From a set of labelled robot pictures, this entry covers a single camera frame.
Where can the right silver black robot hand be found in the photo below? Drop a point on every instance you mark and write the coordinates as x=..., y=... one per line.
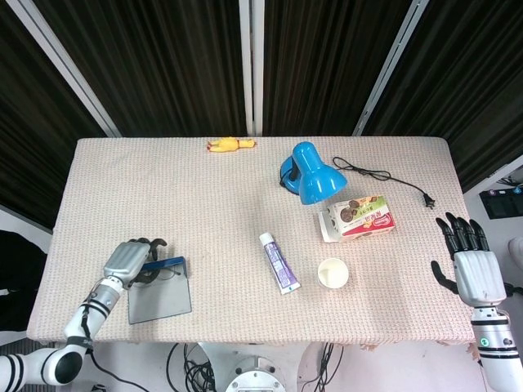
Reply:
x=478, y=277

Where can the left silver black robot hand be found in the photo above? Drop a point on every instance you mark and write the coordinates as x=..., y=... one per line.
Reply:
x=122, y=261

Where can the blue glasses case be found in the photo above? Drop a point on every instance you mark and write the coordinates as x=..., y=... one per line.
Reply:
x=163, y=298

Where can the eyeglasses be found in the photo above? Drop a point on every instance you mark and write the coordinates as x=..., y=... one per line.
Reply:
x=178, y=271

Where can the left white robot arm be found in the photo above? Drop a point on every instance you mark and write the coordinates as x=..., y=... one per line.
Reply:
x=88, y=310

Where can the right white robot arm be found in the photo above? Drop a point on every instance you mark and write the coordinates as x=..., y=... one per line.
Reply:
x=494, y=347

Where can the table with beige tablecloth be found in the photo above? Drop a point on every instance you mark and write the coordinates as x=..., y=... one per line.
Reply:
x=204, y=192

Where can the cookie carton box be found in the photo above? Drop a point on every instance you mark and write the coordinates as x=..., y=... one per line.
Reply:
x=363, y=220

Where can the dark electronic device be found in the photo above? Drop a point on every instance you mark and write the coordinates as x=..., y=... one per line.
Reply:
x=500, y=202

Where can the black bag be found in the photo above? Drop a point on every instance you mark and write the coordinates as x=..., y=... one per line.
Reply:
x=18, y=269

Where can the white paper cup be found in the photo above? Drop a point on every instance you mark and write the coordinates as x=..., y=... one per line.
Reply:
x=333, y=274

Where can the purple white toothpaste tube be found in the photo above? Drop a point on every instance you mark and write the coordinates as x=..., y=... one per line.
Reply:
x=278, y=265

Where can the yellow rubber chicken toy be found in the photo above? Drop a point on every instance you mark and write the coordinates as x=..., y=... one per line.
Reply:
x=226, y=145

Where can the blue desk lamp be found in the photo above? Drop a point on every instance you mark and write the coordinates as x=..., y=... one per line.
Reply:
x=316, y=179

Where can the black pleated curtain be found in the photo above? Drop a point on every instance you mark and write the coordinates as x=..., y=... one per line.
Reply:
x=163, y=61

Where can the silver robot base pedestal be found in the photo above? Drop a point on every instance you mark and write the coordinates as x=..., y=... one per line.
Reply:
x=255, y=371

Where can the white frame post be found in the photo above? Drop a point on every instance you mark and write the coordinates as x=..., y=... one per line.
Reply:
x=65, y=65
x=251, y=65
x=388, y=69

